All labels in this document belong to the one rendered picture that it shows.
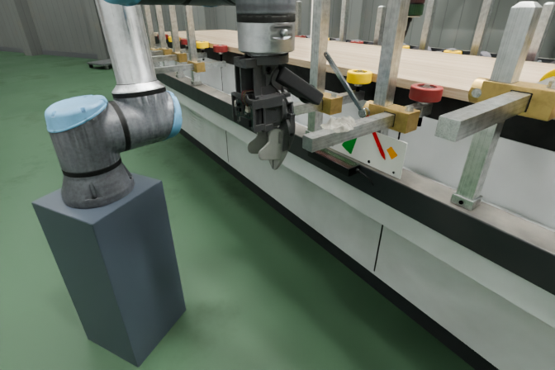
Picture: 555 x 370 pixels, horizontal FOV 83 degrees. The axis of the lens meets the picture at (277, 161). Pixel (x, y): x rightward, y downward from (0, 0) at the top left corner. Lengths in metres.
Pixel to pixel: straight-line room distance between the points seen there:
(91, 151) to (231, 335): 0.82
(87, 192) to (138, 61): 0.38
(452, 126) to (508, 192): 0.55
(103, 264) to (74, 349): 0.53
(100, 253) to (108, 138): 0.31
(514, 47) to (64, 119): 0.96
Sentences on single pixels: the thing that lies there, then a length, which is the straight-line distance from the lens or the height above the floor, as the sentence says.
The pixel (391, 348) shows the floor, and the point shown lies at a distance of 1.36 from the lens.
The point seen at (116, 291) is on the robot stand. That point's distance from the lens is 1.08.
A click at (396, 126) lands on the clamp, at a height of 0.83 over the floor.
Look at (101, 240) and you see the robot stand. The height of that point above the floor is 0.54.
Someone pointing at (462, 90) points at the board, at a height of 0.90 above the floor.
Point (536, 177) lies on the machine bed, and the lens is 0.97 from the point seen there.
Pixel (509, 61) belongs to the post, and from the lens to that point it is 0.71.
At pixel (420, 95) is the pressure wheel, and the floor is 0.89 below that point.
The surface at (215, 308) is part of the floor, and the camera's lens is 1.42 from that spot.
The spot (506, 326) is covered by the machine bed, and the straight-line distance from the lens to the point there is 1.21.
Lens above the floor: 1.09
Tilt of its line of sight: 26 degrees down
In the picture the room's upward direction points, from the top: straight up
